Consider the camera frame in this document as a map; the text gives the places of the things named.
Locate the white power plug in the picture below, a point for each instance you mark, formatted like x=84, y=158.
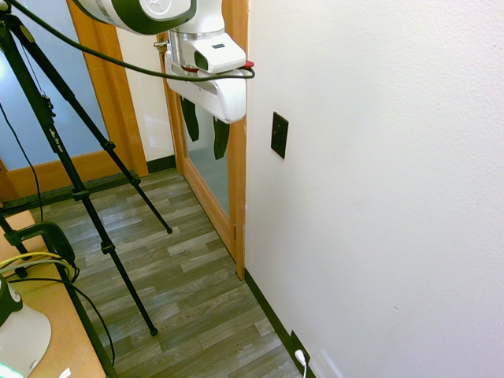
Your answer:
x=302, y=360

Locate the black wall outlet plate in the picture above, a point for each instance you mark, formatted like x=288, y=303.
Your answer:
x=299, y=348

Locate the wooden frosted glass door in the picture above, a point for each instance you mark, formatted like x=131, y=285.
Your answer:
x=51, y=90

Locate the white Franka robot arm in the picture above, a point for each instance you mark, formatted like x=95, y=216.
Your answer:
x=138, y=12

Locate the black camera tripod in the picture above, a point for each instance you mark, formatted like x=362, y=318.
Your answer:
x=67, y=157

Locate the wooden table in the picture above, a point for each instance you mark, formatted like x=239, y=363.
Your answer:
x=47, y=315

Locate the dark wall light switch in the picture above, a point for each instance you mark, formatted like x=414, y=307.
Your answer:
x=279, y=135

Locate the black C-clamp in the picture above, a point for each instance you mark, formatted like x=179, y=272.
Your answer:
x=55, y=240

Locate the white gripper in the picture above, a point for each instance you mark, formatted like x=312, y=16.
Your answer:
x=214, y=91

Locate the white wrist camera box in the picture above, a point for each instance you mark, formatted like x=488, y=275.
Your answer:
x=216, y=53

